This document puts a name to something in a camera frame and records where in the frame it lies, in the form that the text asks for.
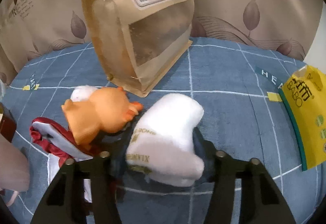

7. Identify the red and white fabric scrunchie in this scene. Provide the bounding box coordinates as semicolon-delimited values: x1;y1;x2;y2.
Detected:
29;117;121;204

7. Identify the white sock with gold print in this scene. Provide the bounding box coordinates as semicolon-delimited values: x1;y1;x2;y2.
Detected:
126;93;204;187

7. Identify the pink ceramic mug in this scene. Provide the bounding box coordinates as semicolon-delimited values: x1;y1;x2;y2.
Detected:
0;135;30;207

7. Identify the gold and red toffee tin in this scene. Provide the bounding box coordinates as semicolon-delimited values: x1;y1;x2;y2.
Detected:
0;103;17;142

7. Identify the orange rubber toy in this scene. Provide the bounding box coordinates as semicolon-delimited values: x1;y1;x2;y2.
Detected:
61;85;143;148

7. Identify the yellow tissue pack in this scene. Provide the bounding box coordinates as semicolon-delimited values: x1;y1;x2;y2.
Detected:
279;65;325;171

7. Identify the blue checked tablecloth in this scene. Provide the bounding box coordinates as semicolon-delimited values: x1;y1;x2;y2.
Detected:
3;38;325;223

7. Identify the beige leaf print curtain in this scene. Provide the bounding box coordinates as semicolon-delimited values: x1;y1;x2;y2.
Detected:
1;0;325;85

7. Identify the brown kraft snack bag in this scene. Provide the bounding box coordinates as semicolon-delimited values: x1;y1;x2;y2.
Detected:
82;0;195;98

